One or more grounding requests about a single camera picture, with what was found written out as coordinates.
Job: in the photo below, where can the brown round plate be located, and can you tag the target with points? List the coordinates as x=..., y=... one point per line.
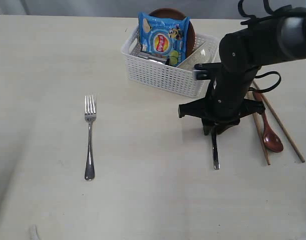
x=177, y=15

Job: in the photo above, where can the blue chips bag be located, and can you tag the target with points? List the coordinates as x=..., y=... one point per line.
x=164, y=37

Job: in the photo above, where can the silver foil packet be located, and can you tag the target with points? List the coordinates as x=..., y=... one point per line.
x=153, y=57

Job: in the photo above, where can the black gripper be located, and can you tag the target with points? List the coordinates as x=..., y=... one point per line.
x=224, y=102

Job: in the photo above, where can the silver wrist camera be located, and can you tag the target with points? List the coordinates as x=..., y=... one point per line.
x=205, y=71

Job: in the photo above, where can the silver table knife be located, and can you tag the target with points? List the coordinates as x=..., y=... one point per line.
x=214, y=149

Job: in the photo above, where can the white perforated plastic basket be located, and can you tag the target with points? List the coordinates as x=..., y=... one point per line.
x=157, y=75

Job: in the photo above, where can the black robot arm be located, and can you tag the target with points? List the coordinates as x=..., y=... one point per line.
x=277, y=38

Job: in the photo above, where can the white ceramic bowl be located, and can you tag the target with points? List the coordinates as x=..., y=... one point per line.
x=201, y=55

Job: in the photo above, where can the silver fork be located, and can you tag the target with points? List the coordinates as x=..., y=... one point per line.
x=90, y=117

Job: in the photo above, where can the dark red wooden spoon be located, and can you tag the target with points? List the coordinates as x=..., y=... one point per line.
x=270, y=138

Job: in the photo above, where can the wooden chopstick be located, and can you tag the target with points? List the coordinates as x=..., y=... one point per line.
x=261, y=98
x=259, y=133

